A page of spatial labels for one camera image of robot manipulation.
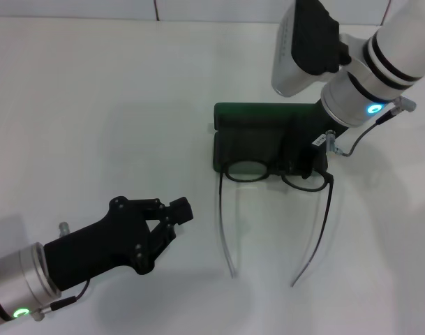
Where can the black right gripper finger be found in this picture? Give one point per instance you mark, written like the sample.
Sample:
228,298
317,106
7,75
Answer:
307,164
291,167

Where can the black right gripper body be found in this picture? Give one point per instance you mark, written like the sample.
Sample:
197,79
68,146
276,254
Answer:
303,136

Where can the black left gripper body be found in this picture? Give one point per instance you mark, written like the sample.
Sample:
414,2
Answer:
93,244

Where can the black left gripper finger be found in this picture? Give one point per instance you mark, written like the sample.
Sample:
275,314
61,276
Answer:
153,205
165,234

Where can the black glasses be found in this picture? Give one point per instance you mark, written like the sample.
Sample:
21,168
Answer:
245,180

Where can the green glasses case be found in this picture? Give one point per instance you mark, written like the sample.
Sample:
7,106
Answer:
250,139

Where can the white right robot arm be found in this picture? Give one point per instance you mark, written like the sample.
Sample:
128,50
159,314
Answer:
390,52

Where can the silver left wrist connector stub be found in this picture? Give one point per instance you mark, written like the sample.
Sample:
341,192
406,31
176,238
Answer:
63,228

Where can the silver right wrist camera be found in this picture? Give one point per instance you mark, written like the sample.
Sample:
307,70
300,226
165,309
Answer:
289,70

